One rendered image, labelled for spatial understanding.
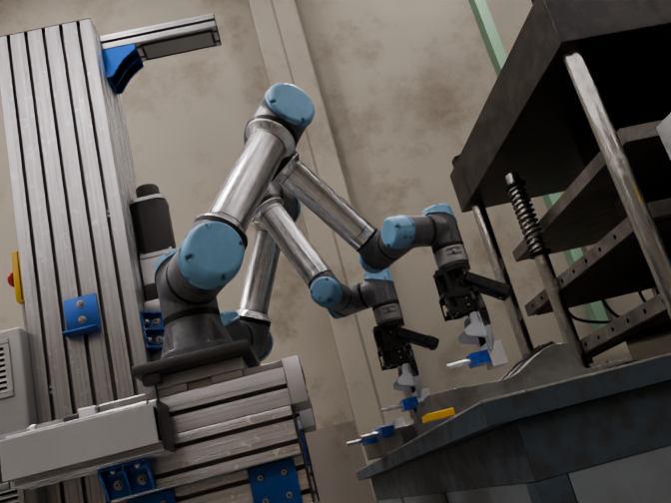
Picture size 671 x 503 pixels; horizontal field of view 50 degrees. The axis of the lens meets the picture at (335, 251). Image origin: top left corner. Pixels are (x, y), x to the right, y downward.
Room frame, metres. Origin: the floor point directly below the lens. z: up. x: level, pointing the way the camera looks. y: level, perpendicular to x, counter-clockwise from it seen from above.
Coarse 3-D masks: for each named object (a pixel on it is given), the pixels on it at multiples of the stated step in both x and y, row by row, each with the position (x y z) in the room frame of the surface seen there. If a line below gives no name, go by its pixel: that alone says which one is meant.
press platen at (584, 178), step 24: (624, 144) 2.01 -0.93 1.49; (648, 144) 2.07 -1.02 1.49; (600, 168) 2.18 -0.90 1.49; (648, 168) 2.29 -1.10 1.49; (576, 192) 2.37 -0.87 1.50; (600, 192) 2.41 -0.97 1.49; (648, 192) 2.57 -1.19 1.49; (552, 216) 2.61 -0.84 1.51; (576, 216) 2.63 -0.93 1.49; (600, 216) 2.72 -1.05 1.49; (624, 216) 2.81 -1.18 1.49; (552, 240) 2.88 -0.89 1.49; (576, 240) 2.99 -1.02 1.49; (600, 240) 3.10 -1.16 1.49
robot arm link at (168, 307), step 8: (160, 256) 1.36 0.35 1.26; (168, 256) 1.35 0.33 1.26; (160, 264) 1.36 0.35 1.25; (168, 264) 1.33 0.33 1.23; (160, 272) 1.37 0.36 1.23; (160, 280) 1.37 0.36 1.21; (168, 280) 1.32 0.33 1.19; (160, 288) 1.37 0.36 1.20; (168, 288) 1.34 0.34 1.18; (160, 296) 1.38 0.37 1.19; (168, 296) 1.36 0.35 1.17; (176, 296) 1.34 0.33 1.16; (216, 296) 1.41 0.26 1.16; (160, 304) 1.39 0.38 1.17; (168, 304) 1.36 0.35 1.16; (176, 304) 1.36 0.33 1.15; (184, 304) 1.35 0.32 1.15; (192, 304) 1.36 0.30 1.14; (200, 304) 1.36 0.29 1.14; (208, 304) 1.38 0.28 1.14; (216, 304) 1.40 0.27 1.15; (168, 312) 1.36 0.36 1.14
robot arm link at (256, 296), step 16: (288, 192) 1.93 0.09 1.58; (288, 208) 1.94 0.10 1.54; (256, 224) 1.94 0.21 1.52; (256, 240) 1.96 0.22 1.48; (272, 240) 1.95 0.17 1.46; (256, 256) 1.96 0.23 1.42; (272, 256) 1.97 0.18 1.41; (256, 272) 1.96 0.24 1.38; (272, 272) 1.98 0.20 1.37; (256, 288) 1.97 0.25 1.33; (272, 288) 2.01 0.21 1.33; (240, 304) 2.00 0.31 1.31; (256, 304) 1.98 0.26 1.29; (240, 320) 1.97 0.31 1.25; (256, 320) 1.98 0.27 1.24; (256, 336) 1.97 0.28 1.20; (272, 336) 2.07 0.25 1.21; (256, 352) 2.00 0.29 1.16
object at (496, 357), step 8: (496, 344) 1.60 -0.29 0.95; (472, 352) 1.60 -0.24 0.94; (480, 352) 1.60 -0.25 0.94; (488, 352) 1.60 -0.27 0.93; (496, 352) 1.60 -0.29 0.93; (504, 352) 1.60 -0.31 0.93; (464, 360) 1.61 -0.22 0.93; (472, 360) 1.60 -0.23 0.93; (480, 360) 1.60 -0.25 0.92; (488, 360) 1.60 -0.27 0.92; (496, 360) 1.60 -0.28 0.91; (504, 360) 1.60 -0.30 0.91; (448, 368) 1.61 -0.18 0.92; (488, 368) 1.63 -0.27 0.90
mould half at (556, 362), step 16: (544, 352) 1.75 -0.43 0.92; (560, 352) 1.75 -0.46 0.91; (528, 368) 1.74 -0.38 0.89; (544, 368) 1.75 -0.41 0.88; (560, 368) 1.75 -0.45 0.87; (576, 368) 1.76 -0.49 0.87; (592, 368) 1.76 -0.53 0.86; (480, 384) 1.72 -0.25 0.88; (496, 384) 1.73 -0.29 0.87; (512, 384) 1.73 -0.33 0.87; (528, 384) 1.74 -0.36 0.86; (544, 384) 1.74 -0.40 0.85; (432, 400) 1.70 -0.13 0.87; (448, 400) 1.71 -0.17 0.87; (464, 400) 1.71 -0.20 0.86; (480, 400) 1.72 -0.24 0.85; (416, 416) 1.90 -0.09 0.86; (416, 432) 1.96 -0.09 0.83
